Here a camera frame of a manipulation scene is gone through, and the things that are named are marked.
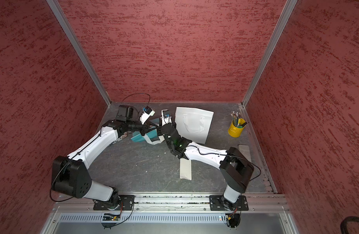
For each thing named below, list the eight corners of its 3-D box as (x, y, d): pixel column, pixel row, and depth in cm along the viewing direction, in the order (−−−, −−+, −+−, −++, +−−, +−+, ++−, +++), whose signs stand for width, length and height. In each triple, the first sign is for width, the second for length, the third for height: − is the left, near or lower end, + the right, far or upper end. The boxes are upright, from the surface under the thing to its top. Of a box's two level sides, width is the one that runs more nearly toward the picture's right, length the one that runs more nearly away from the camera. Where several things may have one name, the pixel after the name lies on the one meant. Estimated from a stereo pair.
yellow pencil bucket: (227, 137, 103) (235, 122, 89) (225, 126, 109) (231, 111, 95) (240, 137, 103) (249, 122, 89) (237, 126, 109) (245, 111, 95)
